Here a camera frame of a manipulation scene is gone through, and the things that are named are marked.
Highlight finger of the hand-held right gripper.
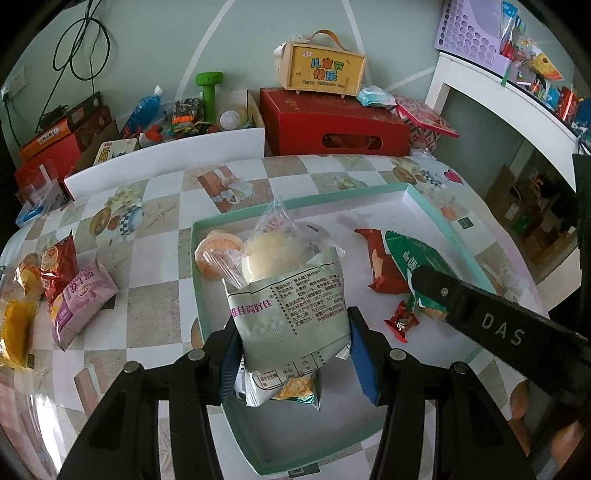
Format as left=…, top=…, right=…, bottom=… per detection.
left=410, top=264, right=467, bottom=324

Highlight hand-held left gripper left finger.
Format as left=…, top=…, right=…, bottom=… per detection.
left=55, top=318, right=245, bottom=480

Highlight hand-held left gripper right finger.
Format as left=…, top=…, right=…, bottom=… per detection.
left=346, top=305, right=536, bottom=480

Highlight green biscuit packet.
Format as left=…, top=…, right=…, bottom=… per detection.
left=384, top=230, right=462, bottom=321

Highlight red wafer packet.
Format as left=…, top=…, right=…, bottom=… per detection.
left=355, top=227, right=411, bottom=295

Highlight cream white snack packet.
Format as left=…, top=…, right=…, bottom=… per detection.
left=223, top=247, right=347, bottom=374

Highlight teal tray box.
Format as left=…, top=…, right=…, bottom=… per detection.
left=190, top=182, right=550, bottom=476

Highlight clear round cake packet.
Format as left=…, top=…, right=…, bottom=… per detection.
left=222, top=194, right=345, bottom=301

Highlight small red candy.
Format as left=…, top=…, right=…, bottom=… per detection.
left=384, top=301, right=420, bottom=344

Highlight brown cardboard box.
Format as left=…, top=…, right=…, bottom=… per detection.
left=485, top=166, right=578, bottom=264

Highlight orange jelly cup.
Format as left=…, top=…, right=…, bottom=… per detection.
left=194, top=231, right=245, bottom=281

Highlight checkered tablecloth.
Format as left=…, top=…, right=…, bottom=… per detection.
left=0, top=152, right=555, bottom=480

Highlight pink snack packet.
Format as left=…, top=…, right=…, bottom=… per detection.
left=48, top=258, right=118, bottom=352

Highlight pink patterned packet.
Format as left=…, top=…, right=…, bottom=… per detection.
left=394, top=95, right=460, bottom=139

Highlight red snack packet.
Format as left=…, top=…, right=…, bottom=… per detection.
left=41, top=231, right=78, bottom=303

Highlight light blue tissue packet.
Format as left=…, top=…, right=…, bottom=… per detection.
left=358, top=85, right=398, bottom=107

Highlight white shelf unit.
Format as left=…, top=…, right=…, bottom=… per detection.
left=425, top=51, right=591, bottom=296

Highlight red gift box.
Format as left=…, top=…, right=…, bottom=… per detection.
left=259, top=88, right=411, bottom=157

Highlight yellow snack packet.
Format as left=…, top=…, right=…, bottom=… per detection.
left=0, top=299, right=38, bottom=370

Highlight orange bread packet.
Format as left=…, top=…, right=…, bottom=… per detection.
left=14, top=253, right=47, bottom=305

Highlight white yellow card box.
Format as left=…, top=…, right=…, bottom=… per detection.
left=92, top=137, right=140, bottom=167

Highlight yellow suitcase shaped box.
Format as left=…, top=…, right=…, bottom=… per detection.
left=276, top=30, right=367, bottom=97

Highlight pile of colourful packets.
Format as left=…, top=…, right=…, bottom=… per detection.
left=501, top=0, right=591, bottom=144

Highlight blue wipes packet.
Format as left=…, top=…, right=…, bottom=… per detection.
left=15, top=203, right=47, bottom=227

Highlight colourful toy pile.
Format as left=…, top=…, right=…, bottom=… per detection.
left=166, top=97, right=206, bottom=137

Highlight purple perforated basket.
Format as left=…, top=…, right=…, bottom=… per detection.
left=434, top=0, right=513, bottom=75

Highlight clear plastic box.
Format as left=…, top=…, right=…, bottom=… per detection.
left=16, top=159, right=70, bottom=208

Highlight blue bottle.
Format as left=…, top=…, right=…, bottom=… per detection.
left=121, top=85, right=164, bottom=139

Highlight green dumbbell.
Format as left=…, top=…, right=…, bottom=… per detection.
left=195, top=72, right=223, bottom=123

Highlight orange box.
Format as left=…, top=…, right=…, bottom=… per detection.
left=19, top=115, right=77, bottom=160

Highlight black cable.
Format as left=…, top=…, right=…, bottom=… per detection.
left=39, top=0, right=112, bottom=130

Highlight wall socket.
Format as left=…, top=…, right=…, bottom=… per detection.
left=0, top=67, right=26, bottom=104

